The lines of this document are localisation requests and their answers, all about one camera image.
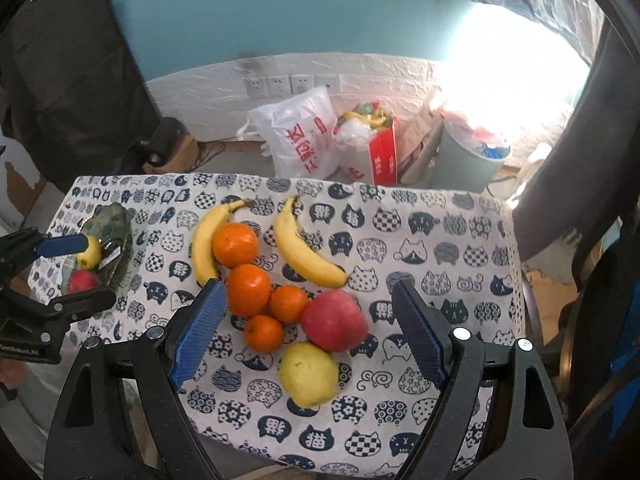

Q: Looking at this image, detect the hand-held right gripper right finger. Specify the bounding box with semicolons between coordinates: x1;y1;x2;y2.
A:
391;279;573;480

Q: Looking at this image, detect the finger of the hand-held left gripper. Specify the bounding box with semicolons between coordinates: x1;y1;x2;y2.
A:
0;227;89;276
46;287;117;335

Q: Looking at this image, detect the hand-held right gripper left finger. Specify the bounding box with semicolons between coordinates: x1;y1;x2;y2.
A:
44;279;228;480

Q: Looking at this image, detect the small red apple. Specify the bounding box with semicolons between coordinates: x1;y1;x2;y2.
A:
68;269;100;295

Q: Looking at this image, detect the small yellow pear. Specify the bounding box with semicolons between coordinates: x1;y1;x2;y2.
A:
76;236;104;270

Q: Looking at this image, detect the green glass plate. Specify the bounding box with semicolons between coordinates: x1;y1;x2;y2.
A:
60;203;134;296

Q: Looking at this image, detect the large orange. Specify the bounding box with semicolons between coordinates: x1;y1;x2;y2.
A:
225;263;273;318
212;222;260;269

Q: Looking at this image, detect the small orange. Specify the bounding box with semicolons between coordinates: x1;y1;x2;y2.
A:
243;314;285;352
269;284;310;324

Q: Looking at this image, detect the large red apple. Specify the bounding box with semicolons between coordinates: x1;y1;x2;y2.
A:
300;289;369;353

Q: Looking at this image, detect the large yellow pear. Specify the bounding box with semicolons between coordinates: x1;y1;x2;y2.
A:
278;341;340;409

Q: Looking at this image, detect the yellow banana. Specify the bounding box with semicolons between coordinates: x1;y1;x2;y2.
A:
272;195;350;290
191;198;254;287

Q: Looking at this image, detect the cat print tablecloth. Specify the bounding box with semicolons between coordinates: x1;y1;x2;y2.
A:
27;172;526;480

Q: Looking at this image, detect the black round device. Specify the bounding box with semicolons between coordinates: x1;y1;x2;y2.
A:
132;117;184;166

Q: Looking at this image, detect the black cloth cover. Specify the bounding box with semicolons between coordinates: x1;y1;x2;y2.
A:
0;0;162;195

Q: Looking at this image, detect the black chair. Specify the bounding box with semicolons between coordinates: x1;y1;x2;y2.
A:
554;247;640;443

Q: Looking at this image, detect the green trash bin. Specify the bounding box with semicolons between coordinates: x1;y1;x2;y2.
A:
430;114;513;194

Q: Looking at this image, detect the red paper bag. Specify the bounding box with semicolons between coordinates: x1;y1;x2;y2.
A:
333;101;402;187

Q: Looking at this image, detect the brown cardboard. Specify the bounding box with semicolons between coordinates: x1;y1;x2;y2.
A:
397;89;447;184

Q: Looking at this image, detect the white paper object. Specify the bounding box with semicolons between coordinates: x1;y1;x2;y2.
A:
516;142;552;182

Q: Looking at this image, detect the white plastic bag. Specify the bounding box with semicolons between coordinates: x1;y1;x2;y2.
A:
237;86;342;181

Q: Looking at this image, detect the grey hanging garment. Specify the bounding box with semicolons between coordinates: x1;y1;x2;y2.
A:
512;14;640;262

